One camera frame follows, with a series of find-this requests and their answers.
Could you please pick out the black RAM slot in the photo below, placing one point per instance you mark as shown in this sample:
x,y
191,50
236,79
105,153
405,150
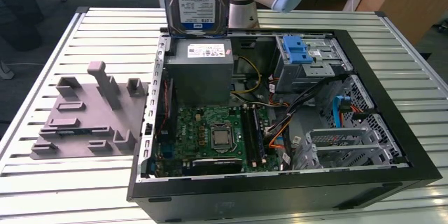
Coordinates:
x,y
248,134

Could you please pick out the dark office chair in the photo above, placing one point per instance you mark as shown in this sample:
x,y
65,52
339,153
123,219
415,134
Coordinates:
x,y
20,24

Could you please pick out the black CPU socket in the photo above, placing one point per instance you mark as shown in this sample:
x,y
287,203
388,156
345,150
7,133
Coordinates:
x,y
224,125

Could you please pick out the black graphics card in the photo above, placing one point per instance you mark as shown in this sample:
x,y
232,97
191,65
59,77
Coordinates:
x,y
213,165

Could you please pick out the blue plastic drive latch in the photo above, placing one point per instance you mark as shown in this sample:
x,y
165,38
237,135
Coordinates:
x,y
295,51

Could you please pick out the RAM stick in motherboard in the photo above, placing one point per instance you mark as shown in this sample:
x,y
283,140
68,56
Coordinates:
x,y
259,134

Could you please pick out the metal optical drive cage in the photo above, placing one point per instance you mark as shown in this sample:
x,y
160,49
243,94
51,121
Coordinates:
x,y
308,73

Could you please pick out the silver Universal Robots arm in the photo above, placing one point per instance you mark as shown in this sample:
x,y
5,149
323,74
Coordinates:
x,y
241,11

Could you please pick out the grey parts rack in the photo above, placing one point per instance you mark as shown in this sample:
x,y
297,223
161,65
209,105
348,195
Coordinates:
x,y
87,119

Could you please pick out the silver CPU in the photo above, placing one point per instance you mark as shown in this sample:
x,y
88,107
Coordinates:
x,y
221,138

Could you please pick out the black open PC case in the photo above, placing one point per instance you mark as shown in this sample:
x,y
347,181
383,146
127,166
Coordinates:
x,y
244,197

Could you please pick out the metal disk bay cage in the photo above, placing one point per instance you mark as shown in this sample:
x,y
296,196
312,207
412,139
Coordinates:
x,y
349,149

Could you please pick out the green motherboard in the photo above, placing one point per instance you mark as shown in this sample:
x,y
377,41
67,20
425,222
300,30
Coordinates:
x,y
196,119

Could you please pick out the grey power supply unit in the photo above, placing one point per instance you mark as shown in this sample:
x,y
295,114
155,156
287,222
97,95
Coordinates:
x,y
203,82

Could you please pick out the wooden cabinet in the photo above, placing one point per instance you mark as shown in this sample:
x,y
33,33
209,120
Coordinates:
x,y
412,3

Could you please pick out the grey stand foot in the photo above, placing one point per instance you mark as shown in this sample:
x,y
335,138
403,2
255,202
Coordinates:
x,y
5,72

